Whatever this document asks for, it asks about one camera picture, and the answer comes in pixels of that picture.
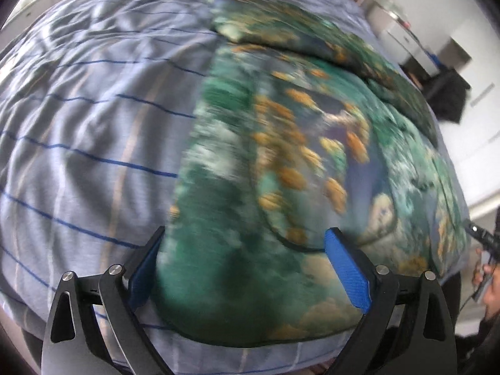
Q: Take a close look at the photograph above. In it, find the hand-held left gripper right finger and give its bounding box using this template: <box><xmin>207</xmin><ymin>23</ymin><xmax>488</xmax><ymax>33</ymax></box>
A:
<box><xmin>324</xmin><ymin>227</ymin><xmax>458</xmax><ymax>375</ymax></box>

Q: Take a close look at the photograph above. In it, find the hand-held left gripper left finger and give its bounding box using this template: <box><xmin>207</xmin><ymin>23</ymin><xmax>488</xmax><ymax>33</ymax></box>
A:
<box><xmin>41</xmin><ymin>226</ymin><xmax>173</xmax><ymax>375</ymax></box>

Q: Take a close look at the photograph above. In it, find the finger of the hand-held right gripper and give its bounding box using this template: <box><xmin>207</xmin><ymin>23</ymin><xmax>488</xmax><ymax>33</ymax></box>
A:
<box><xmin>462</xmin><ymin>219</ymin><xmax>500</xmax><ymax>260</ymax></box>

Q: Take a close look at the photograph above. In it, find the green printed jacket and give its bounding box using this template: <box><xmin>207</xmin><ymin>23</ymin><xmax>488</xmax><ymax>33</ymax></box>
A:
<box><xmin>150</xmin><ymin>0</ymin><xmax>471</xmax><ymax>348</ymax></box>

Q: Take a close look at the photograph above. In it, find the person's right forearm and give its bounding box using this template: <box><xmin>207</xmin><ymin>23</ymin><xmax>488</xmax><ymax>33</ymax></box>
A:
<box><xmin>455</xmin><ymin>308</ymin><xmax>500</xmax><ymax>375</ymax></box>

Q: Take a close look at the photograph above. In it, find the person's right hand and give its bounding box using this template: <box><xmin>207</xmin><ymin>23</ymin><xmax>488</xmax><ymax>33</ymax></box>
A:
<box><xmin>472</xmin><ymin>247</ymin><xmax>500</xmax><ymax>315</ymax></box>

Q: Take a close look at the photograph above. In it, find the light blue striped bedsheet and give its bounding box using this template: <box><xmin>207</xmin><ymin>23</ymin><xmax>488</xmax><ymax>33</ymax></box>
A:
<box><xmin>0</xmin><ymin>0</ymin><xmax>471</xmax><ymax>373</ymax></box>

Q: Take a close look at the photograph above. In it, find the white desk with drawers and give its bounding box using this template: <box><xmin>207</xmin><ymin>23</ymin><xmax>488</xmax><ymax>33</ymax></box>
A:
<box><xmin>366</xmin><ymin>0</ymin><xmax>440</xmax><ymax>76</ymax></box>

